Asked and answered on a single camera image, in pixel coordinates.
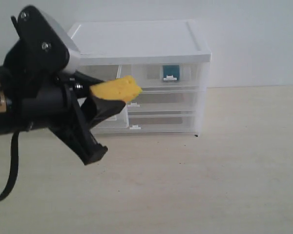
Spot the yellow sponge wedge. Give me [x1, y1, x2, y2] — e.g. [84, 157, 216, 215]
[89, 76, 142, 103]

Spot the blue white small bottle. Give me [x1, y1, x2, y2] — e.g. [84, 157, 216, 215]
[161, 64, 192, 82]

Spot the white plastic drawer cabinet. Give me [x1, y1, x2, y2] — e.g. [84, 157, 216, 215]
[67, 20, 212, 137]

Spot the clear drawer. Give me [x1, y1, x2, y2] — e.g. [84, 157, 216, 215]
[119, 63, 210, 91]
[92, 112, 202, 135]
[78, 65, 129, 129]
[127, 91, 206, 113]

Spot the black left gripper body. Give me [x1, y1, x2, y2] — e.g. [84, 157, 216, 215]
[4, 41, 107, 165]

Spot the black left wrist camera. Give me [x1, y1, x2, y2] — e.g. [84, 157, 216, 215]
[16, 5, 81, 75]

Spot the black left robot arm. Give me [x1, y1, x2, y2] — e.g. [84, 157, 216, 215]
[0, 41, 126, 165]

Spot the clear bottom drawer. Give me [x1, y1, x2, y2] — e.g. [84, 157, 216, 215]
[92, 112, 202, 135]

